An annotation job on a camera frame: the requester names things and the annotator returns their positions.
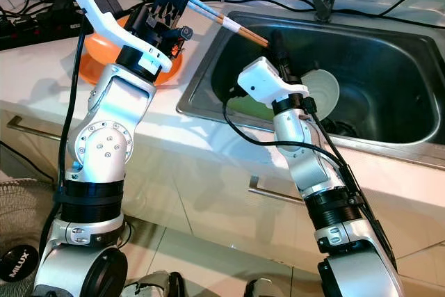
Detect orange bowl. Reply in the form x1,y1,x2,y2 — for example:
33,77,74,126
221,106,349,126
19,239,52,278
83,15,185,70

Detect white chopstick brown tip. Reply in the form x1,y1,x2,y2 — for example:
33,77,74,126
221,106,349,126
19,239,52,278
189,0,270,44
186,1,268,49

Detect white bowl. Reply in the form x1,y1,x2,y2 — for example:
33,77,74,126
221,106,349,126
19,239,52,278
302,67,341,111

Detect green plate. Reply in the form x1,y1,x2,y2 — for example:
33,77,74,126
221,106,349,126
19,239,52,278
226,94,276,121

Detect stainless steel sink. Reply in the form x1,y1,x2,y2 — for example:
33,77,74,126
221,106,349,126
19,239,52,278
176,10,445,152

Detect black power strip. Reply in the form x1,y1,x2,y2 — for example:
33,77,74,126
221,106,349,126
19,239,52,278
0,15,86,51

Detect grey floor fan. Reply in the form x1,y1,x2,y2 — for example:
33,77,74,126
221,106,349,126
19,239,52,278
0,179,65,297

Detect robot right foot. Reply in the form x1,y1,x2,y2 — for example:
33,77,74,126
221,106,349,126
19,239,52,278
243,278,286,297

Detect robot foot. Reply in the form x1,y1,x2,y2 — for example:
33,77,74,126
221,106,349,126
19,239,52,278
243,278,286,297
122,271,186,297

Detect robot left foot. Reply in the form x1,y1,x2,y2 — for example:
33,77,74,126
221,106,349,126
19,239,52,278
122,271,186,297

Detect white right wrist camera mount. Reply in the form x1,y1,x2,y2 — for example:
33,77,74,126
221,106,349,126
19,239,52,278
236,56,311,107

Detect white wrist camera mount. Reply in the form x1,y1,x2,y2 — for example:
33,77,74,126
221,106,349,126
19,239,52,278
236,56,311,107
70,0,173,72

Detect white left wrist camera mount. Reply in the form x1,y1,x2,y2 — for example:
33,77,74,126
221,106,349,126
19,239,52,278
70,0,173,72

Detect silver cabinet handle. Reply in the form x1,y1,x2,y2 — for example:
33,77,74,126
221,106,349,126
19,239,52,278
7,116,72,147
248,175,312,209

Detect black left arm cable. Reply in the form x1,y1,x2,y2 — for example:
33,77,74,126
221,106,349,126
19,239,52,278
60,22,88,188

